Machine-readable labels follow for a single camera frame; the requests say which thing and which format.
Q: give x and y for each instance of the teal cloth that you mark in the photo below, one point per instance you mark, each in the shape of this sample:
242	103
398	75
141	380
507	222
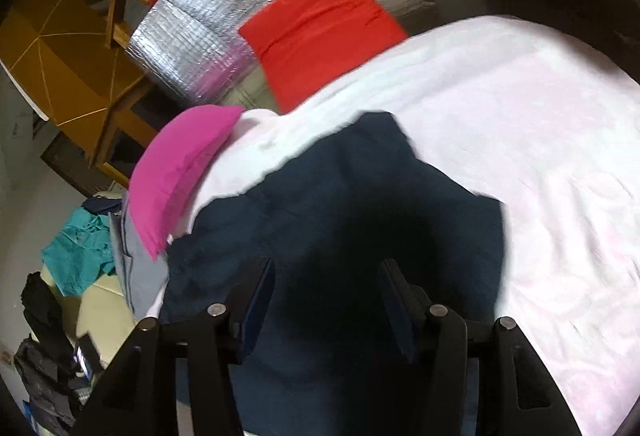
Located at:
75	251

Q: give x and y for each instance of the magenta cloth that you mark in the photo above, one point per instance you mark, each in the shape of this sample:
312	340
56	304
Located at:
175	176

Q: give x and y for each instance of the grey garment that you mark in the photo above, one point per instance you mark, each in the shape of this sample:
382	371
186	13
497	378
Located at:
140	276

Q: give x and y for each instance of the silver foil mat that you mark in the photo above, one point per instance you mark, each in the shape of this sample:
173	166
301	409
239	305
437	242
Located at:
200	35

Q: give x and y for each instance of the dark blue garment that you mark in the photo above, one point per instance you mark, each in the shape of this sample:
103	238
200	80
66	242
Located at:
340	216

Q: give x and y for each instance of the white pink blanket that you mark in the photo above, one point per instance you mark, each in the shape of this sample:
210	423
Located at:
525	140

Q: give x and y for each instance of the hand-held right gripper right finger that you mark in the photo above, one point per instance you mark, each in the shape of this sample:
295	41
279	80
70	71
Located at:
400	311

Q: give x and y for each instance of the pile of black clothes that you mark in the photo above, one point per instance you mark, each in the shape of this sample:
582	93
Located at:
45	316

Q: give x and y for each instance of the red folded cloth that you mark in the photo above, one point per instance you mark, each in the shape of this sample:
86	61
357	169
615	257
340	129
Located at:
320	30

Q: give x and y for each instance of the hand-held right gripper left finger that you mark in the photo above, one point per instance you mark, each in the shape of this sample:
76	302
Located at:
255	311

